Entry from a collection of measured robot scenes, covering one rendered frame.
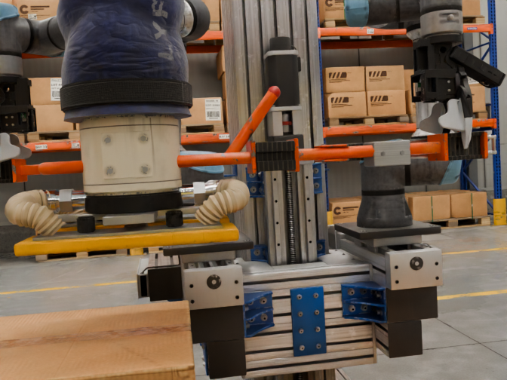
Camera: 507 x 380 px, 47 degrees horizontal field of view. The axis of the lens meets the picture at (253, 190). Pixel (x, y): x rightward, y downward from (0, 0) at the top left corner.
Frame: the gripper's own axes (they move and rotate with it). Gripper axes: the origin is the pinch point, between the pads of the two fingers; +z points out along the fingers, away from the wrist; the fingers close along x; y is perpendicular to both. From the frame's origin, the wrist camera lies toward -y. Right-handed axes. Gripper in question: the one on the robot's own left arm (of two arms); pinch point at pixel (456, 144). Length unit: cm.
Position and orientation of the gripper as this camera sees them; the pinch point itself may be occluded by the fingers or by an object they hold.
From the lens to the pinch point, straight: 116.5
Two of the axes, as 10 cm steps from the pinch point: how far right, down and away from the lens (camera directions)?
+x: 1.0, 0.5, -9.9
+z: 0.6, 10.0, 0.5
